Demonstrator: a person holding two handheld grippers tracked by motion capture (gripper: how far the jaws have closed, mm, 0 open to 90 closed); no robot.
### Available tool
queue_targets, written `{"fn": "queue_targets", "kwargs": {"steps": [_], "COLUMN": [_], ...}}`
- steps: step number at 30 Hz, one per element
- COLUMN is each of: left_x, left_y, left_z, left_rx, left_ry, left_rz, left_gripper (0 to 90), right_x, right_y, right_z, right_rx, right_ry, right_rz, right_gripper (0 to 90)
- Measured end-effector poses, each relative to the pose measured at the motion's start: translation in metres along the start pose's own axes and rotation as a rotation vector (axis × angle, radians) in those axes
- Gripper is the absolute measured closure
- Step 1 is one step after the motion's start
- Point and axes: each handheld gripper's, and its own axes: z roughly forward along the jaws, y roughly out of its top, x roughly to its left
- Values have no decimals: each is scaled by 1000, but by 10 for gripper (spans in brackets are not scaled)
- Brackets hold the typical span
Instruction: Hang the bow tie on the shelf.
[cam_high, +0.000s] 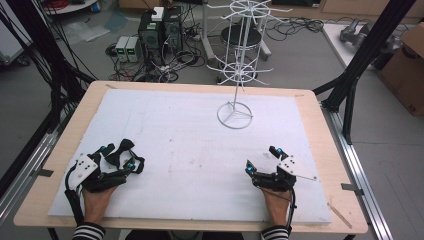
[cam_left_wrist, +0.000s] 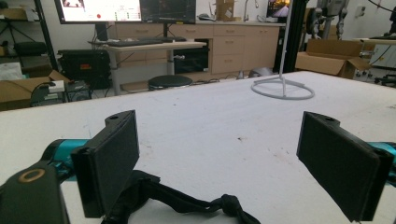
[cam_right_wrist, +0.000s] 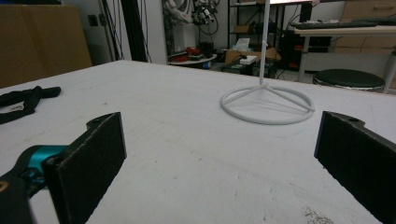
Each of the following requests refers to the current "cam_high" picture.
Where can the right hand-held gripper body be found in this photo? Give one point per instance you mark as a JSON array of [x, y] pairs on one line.
[[277, 179]]

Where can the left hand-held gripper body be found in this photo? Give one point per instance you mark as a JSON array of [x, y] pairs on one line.
[[87, 174]]

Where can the person's right hand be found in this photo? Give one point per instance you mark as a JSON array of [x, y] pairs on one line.
[[277, 204]]

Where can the person's left hand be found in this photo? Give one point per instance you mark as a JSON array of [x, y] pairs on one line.
[[96, 204]]

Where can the wooden table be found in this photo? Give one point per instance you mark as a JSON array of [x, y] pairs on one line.
[[333, 140]]

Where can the white foam mat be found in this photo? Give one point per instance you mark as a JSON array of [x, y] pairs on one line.
[[186, 146]]

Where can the wooden stick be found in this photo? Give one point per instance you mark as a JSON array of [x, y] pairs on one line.
[[340, 215]]

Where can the person's dark trousers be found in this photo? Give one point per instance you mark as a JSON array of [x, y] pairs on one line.
[[186, 236]]

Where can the grey power supply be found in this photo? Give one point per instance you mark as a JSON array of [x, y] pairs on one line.
[[134, 49], [121, 48]]

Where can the clear plastic sheet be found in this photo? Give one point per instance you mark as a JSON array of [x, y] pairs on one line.
[[85, 31]]

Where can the black computer tower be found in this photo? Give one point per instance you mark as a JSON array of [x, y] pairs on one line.
[[150, 33], [173, 31]]

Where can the black round stool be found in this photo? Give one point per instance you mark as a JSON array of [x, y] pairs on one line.
[[233, 35]]

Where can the grey machine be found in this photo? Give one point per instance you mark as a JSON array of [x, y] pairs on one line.
[[353, 33]]

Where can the white box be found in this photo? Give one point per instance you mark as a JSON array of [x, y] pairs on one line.
[[158, 14]]

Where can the round white table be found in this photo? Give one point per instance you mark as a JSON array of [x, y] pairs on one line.
[[71, 6]]

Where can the cardboard box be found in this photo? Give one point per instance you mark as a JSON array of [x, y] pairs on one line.
[[405, 73]]

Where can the dark metal bracket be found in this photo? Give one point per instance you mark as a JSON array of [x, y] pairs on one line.
[[42, 172], [352, 188]]

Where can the aluminium rail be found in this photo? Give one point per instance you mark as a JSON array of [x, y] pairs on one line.
[[23, 180], [360, 173]]

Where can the black metal frame post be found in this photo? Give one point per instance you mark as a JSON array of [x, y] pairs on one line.
[[366, 50]]

